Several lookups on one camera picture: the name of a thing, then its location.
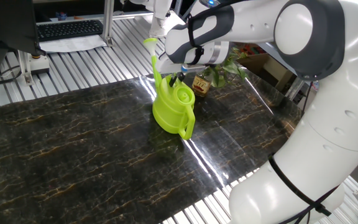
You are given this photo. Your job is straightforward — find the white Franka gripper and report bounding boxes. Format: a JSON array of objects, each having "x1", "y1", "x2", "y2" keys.
[{"x1": 156, "y1": 52, "x2": 186, "y2": 87}]

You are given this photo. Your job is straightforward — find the lime green watering can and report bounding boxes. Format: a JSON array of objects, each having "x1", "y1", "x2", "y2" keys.
[{"x1": 143, "y1": 37, "x2": 196, "y2": 141}]

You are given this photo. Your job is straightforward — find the green leafy plant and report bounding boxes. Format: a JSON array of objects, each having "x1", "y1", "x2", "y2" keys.
[{"x1": 208, "y1": 46, "x2": 250, "y2": 88}]

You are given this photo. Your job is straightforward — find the glass bottle with label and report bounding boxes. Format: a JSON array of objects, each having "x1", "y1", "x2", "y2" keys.
[{"x1": 191, "y1": 72, "x2": 213, "y2": 98}]

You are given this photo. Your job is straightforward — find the brown cardboard box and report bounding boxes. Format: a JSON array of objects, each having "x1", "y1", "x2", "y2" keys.
[{"x1": 237, "y1": 46, "x2": 295, "y2": 93}]

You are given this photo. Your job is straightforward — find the white paper sheet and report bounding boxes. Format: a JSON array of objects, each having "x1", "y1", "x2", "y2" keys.
[{"x1": 39, "y1": 34, "x2": 108, "y2": 54}]

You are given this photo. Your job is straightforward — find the black keyboard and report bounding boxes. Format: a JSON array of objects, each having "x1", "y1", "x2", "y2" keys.
[{"x1": 35, "y1": 19, "x2": 104, "y2": 43}]

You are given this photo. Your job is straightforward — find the dark marble pattern mat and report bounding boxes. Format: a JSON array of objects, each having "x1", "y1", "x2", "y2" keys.
[{"x1": 0, "y1": 63, "x2": 304, "y2": 224}]

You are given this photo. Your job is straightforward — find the black monitor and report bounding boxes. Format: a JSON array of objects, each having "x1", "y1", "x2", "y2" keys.
[{"x1": 0, "y1": 0, "x2": 47, "y2": 78}]

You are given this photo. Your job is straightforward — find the silver blue-tipped camera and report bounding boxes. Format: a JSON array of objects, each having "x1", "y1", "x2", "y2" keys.
[{"x1": 180, "y1": 63, "x2": 207, "y2": 75}]

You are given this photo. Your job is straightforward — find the aluminium horizontal rail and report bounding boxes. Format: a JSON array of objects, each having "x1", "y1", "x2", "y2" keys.
[{"x1": 35, "y1": 11, "x2": 154, "y2": 26}]

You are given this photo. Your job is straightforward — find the aluminium upright post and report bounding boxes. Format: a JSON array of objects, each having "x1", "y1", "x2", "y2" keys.
[{"x1": 102, "y1": 0, "x2": 116, "y2": 47}]

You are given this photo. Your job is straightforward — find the aluminium bracket post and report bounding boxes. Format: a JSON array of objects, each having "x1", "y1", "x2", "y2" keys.
[{"x1": 17, "y1": 49, "x2": 51, "y2": 86}]

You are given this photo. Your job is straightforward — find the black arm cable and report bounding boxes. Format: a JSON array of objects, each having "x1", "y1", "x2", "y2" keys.
[{"x1": 186, "y1": 14, "x2": 339, "y2": 224}]

